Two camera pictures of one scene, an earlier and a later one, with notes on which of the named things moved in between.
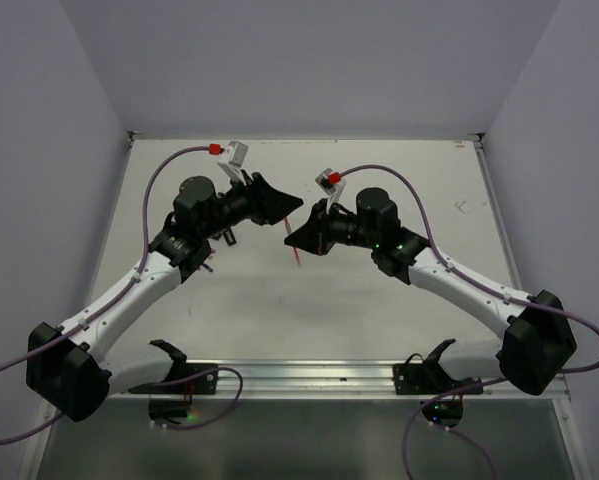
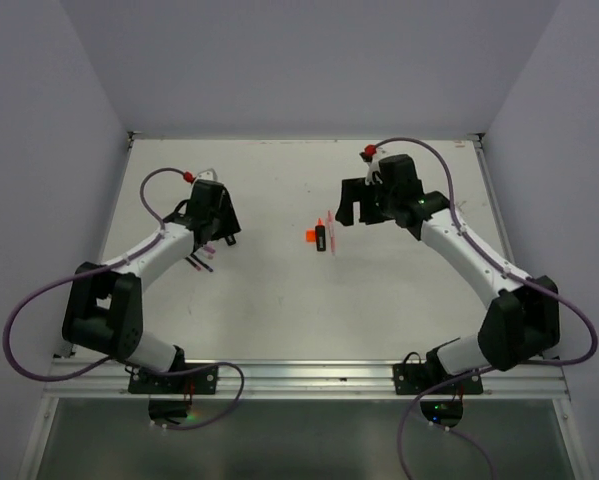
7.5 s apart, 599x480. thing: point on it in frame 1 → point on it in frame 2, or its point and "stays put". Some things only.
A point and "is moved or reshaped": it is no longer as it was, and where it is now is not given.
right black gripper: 313,235 → 353,190
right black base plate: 431,378 stays put
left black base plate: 187,378 stays put
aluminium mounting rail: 348,380 stays put
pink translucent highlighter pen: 289,231 is moved or reshaped
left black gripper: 267,204 → 230,224
